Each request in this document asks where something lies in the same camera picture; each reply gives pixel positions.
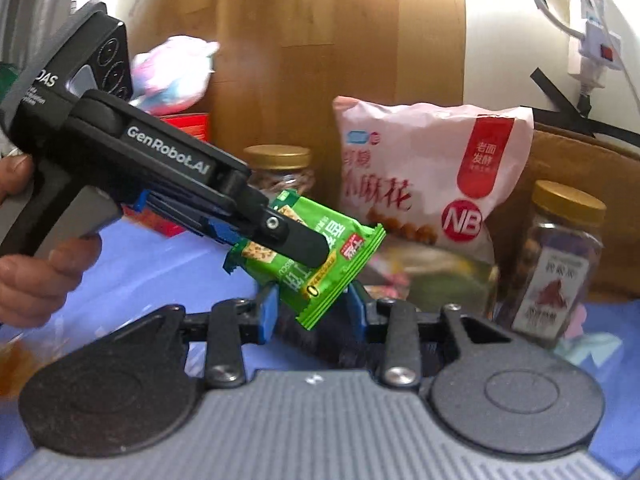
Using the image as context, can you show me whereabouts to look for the gold lid labelled snack jar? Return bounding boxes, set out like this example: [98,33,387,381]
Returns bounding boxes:
[499,180,607,351]

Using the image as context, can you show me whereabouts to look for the pink white plastic bag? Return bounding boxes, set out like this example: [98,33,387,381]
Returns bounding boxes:
[131,36,221,116]

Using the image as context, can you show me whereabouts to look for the grey curtain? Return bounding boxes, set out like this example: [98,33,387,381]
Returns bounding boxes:
[0,0,83,78]

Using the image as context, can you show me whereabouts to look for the red box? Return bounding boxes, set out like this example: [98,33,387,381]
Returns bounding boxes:
[124,112,211,239]

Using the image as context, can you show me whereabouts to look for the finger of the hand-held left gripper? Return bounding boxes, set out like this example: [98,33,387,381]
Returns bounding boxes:
[237,187,332,269]

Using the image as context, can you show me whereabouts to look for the person's left hand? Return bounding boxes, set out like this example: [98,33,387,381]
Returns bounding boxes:
[0,155,104,329]

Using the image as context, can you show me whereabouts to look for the gold lid glass jar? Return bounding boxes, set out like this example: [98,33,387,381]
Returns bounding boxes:
[243,144,316,207]

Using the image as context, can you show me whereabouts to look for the black tape strip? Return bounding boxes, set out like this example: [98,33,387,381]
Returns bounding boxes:
[530,66,640,147]

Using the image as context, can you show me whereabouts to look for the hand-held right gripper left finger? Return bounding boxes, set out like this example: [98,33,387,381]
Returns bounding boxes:
[107,282,278,383]

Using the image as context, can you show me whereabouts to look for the brown cardboard box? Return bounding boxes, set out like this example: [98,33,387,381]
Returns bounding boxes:
[495,122,640,306]

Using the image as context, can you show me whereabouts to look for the green snack packet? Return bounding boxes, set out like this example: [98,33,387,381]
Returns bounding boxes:
[223,191,387,331]

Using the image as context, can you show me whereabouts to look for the white power strip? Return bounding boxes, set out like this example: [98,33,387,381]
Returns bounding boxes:
[566,0,624,97]

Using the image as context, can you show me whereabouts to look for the clear snack bag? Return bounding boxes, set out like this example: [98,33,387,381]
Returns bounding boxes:
[367,237,501,323]

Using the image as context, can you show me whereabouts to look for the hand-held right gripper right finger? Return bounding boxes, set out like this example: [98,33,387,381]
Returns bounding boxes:
[349,280,506,387]

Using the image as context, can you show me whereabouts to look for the wooden board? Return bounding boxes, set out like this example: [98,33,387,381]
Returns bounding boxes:
[137,0,468,201]

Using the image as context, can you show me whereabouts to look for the blue printed tablecloth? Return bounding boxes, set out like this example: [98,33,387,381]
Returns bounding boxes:
[0,217,640,480]

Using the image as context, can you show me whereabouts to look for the clear orange biscuit packet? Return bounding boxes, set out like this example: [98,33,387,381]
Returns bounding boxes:
[0,332,68,402]

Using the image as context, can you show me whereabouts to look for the white cable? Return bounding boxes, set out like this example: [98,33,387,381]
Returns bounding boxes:
[519,0,587,42]

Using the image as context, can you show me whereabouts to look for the pink white snack bag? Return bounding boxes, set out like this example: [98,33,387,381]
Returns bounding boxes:
[332,96,535,262]

